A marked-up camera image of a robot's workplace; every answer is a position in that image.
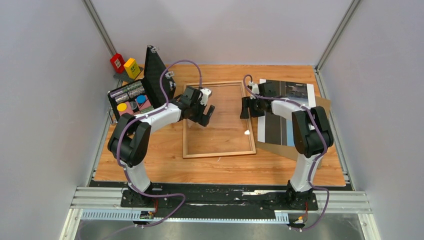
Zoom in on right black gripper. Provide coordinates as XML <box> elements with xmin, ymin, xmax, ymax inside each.
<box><xmin>240</xmin><ymin>95</ymin><xmax>265</xmax><ymax>119</ymax></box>

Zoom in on red toy house block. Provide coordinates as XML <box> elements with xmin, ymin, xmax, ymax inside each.
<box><xmin>109</xmin><ymin>53</ymin><xmax>125</xmax><ymax>74</ymax></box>

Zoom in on blue round disc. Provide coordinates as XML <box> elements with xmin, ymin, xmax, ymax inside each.
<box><xmin>135</xmin><ymin>95</ymin><xmax>147</xmax><ymax>104</ymax></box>

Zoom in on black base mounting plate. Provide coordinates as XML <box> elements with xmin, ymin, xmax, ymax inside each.
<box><xmin>120</xmin><ymin>183</ymin><xmax>318</xmax><ymax>220</ymax></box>

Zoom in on brown cardboard backing sheet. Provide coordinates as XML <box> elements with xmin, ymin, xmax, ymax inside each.
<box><xmin>255</xmin><ymin>96</ymin><xmax>331</xmax><ymax>162</ymax></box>

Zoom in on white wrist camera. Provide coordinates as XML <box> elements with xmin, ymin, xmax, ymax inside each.
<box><xmin>199</xmin><ymin>88</ymin><xmax>212</xmax><ymax>106</ymax></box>
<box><xmin>247</xmin><ymin>82</ymin><xmax>260</xmax><ymax>99</ymax></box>

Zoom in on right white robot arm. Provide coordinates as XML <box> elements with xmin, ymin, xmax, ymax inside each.
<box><xmin>240</xmin><ymin>81</ymin><xmax>334</xmax><ymax>209</ymax></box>

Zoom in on black open toy case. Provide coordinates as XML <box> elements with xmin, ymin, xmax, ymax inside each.
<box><xmin>107</xmin><ymin>45</ymin><xmax>176</xmax><ymax>120</ymax></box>

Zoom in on photo print white border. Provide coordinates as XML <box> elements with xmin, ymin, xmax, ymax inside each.
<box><xmin>257</xmin><ymin>79</ymin><xmax>316</xmax><ymax>147</ymax></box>

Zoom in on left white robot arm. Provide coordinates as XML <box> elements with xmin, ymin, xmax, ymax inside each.
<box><xmin>107</xmin><ymin>86</ymin><xmax>215</xmax><ymax>207</ymax></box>

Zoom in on yellow toy house block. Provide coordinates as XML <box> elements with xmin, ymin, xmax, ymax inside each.
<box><xmin>123</xmin><ymin>57</ymin><xmax>141</xmax><ymax>80</ymax></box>

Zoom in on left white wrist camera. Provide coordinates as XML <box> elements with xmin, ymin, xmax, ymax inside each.
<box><xmin>199</xmin><ymin>88</ymin><xmax>212</xmax><ymax>106</ymax></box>

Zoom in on aluminium rail frame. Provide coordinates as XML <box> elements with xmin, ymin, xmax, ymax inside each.
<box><xmin>61</xmin><ymin>184</ymin><xmax>380</xmax><ymax>240</ymax></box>

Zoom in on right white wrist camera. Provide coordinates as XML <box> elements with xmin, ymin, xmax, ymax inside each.
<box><xmin>247</xmin><ymin>82</ymin><xmax>260</xmax><ymax>99</ymax></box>

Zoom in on yellow round disc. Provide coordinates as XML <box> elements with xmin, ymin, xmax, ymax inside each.
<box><xmin>116</xmin><ymin>103</ymin><xmax>128</xmax><ymax>112</ymax></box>

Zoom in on wooden picture frame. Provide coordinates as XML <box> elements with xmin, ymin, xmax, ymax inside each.
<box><xmin>182</xmin><ymin>80</ymin><xmax>256</xmax><ymax>159</ymax></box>

